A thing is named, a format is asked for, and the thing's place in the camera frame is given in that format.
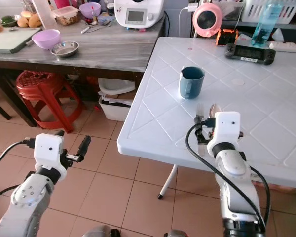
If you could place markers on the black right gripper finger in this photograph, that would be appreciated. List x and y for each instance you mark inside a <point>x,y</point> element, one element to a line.
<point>201,137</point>

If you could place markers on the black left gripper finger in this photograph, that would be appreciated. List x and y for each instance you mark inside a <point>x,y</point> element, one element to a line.
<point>86,145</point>
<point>59,133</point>

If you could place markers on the metal fork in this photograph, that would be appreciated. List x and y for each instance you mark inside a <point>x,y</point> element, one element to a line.
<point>199,112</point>

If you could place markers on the metal spoon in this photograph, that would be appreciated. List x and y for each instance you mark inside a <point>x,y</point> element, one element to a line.
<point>214,110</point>

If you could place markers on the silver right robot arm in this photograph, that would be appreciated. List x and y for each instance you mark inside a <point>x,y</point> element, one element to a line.
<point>237,182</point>

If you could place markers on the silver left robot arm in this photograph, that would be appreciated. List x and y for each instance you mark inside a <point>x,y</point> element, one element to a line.
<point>27,197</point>

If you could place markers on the white plastic folding table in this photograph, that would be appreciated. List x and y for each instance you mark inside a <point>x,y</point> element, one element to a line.
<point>167,118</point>

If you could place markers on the white storage box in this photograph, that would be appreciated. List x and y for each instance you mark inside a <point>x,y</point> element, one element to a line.
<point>113,111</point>

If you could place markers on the red plastic stool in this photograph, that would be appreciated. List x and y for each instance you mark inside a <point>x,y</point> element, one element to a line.
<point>42,86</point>

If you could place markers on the blue ceramic mug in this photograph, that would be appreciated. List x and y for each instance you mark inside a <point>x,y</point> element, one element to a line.
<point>191,83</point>

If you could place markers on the white plastic basin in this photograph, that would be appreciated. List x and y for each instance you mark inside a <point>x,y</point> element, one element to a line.
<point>115,86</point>

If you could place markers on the grey robot left leg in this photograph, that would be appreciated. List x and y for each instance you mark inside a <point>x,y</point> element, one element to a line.
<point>96,231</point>

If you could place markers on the grey robot leg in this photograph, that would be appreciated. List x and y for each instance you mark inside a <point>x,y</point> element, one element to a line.
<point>96,231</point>
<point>176,233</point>

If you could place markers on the stainless steel bowl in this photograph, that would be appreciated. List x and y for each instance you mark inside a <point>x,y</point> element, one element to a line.
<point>65,49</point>

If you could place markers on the black handheld controller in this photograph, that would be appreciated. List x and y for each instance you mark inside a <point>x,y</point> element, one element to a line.
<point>250,53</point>

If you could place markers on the grey wooden table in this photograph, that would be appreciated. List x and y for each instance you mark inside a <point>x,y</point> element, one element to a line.
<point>108,54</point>

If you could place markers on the large purple plastic bowl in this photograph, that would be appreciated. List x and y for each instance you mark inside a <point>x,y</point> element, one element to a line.
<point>46,38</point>

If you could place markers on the grey robot right leg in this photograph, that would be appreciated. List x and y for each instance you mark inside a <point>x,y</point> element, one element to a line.
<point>176,233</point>

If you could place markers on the orange black device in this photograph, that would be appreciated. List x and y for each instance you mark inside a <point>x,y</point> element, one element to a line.
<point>226,36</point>

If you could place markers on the pale green cutting board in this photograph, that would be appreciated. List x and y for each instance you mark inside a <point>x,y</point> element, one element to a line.
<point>10,40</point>

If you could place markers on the metal kitchen utensil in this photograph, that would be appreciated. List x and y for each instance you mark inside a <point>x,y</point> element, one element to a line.
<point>95,27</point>

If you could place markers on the pink round appliance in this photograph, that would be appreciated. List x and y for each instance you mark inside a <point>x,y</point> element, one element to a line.
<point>207,19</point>

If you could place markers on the clear plastic food container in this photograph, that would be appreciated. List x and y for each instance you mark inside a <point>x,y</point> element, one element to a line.
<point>66,17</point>

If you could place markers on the brown bread rolls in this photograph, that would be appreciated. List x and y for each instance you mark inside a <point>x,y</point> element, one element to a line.
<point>29,19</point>

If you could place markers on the white power strip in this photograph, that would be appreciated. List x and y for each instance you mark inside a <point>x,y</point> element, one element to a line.
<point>288,46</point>

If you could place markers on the white slim board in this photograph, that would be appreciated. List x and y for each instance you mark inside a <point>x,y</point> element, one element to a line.
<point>45,15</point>

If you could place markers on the dark green bowl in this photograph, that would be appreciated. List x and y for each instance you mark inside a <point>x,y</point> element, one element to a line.
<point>9,21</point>

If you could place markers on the small purple bowl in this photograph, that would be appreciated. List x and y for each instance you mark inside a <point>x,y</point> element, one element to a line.
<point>90,9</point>

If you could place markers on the white plastic basket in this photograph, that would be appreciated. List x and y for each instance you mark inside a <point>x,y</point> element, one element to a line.
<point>256,9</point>

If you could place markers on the white kitchen cooking machine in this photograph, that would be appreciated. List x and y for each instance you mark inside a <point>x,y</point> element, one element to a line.
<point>138,15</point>

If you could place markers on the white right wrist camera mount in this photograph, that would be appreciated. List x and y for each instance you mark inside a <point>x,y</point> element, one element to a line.
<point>227,127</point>

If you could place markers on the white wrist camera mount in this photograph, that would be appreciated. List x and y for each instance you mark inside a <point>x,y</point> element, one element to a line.
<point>48,150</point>
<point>227,127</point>

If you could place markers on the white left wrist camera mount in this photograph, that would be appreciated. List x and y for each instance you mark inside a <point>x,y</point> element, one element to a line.
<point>48,150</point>

